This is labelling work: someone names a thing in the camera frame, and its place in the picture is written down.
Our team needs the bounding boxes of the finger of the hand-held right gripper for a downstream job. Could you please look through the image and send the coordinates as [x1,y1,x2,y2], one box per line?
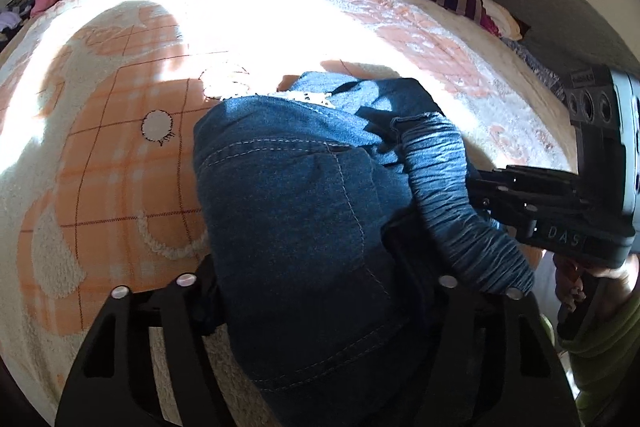
[467,187,581,242]
[470,164,583,202]

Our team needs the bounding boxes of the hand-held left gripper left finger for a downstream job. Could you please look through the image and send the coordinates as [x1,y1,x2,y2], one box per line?
[54,259,236,427]

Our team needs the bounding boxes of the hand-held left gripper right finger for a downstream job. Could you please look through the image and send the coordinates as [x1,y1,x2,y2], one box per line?
[425,274,581,427]

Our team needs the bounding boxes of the blue denim pants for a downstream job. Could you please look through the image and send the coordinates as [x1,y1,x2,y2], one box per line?
[192,71,537,427]

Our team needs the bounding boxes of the person's right hand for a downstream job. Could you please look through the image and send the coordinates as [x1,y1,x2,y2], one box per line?
[552,251,640,328]

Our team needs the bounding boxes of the grey knitted throw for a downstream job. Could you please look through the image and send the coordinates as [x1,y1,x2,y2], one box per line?
[502,37,571,100]

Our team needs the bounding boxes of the cream and orange printed blanket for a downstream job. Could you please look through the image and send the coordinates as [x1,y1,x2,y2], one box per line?
[0,0,581,427]

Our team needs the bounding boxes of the cream pillow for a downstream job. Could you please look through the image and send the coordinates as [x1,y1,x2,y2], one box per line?
[482,0,526,40]

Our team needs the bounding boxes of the pile of clothes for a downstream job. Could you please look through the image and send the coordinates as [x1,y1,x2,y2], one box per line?
[0,0,45,40]

